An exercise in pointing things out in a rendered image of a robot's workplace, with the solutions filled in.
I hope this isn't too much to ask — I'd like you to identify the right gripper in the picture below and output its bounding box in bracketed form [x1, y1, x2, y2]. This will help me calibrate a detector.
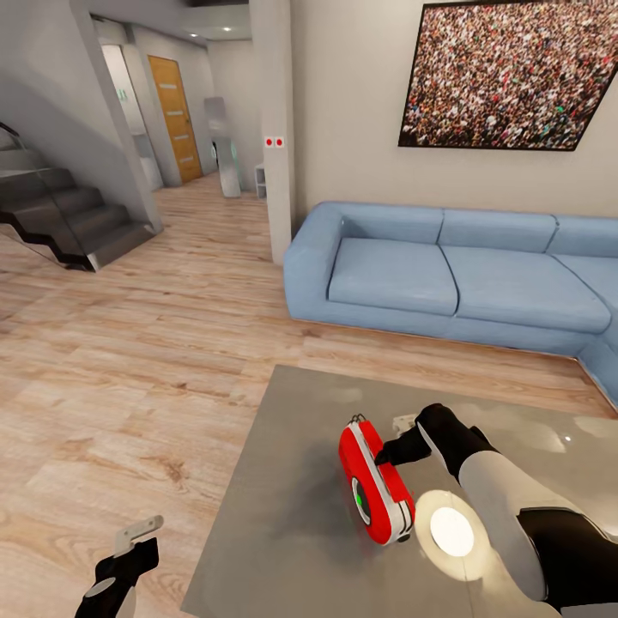
[374, 432, 431, 466]

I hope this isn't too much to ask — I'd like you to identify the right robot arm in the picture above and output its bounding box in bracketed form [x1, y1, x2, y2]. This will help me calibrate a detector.
[374, 403, 618, 618]

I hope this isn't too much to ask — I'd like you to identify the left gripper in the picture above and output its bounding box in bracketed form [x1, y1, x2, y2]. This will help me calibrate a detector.
[95, 537, 159, 579]

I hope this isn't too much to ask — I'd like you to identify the radio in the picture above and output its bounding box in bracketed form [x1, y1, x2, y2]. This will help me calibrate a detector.
[339, 417, 416, 545]

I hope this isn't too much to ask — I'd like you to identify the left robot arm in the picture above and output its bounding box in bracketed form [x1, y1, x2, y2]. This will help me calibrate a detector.
[75, 515, 165, 618]

